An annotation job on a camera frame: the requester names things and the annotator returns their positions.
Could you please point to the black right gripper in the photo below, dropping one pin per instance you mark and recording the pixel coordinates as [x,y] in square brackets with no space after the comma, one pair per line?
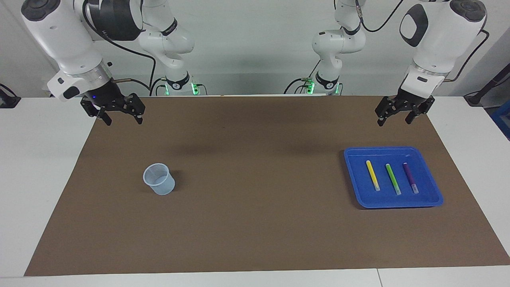
[105,97]

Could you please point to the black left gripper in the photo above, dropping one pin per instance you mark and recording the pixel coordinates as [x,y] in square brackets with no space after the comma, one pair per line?
[406,101]

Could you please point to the green pen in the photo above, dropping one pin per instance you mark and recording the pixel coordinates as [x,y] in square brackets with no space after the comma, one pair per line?
[392,178]

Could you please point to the purple pen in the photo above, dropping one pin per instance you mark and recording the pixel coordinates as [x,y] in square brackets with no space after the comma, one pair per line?
[409,177]

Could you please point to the yellow pen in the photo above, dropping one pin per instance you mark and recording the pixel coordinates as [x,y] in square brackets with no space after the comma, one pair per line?
[372,175]

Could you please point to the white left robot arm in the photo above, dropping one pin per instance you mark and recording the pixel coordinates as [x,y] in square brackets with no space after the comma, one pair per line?
[438,36]

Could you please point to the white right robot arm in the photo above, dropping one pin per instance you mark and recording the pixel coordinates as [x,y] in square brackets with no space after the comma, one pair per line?
[63,40]

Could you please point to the translucent plastic cup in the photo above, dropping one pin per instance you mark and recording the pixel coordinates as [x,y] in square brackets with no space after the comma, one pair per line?
[159,183]

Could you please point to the blue plastic tray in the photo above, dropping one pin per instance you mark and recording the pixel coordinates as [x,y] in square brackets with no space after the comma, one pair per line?
[356,183]

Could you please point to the black stand pole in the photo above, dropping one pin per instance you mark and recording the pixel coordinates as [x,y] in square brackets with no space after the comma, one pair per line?
[484,89]

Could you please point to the blue storage box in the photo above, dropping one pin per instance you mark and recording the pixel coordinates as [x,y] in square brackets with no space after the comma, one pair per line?
[503,121]

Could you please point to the brown table mat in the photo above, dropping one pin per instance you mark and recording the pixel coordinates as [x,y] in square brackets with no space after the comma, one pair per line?
[255,223]

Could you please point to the black clamp mount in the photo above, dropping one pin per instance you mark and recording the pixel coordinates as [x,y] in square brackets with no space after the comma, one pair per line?
[8,101]

